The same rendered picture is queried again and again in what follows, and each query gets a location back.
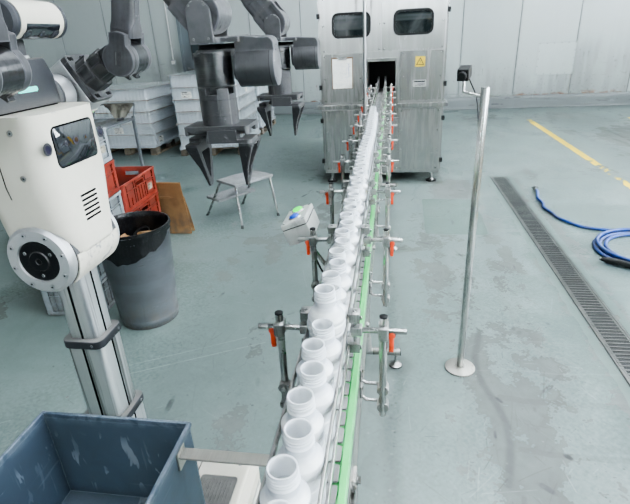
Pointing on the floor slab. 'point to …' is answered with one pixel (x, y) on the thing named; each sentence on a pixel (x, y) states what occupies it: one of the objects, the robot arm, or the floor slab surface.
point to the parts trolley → (120, 124)
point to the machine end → (390, 26)
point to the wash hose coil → (608, 241)
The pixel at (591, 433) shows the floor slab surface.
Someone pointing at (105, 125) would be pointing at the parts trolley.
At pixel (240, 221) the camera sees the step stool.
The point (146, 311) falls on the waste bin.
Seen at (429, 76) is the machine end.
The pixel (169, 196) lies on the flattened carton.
